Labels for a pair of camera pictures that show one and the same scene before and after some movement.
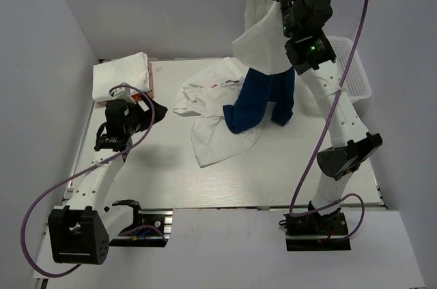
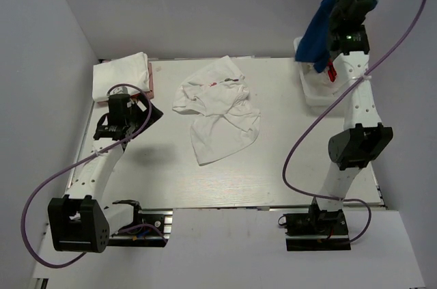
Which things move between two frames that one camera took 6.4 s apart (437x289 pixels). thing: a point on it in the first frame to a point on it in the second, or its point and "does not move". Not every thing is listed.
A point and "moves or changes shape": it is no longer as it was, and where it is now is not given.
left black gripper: (146, 115) does not move
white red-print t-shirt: (262, 46) moves or changes shape
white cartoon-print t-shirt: (203, 93) does not move
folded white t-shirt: (132, 69) does not move
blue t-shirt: (258, 89) moves or changes shape
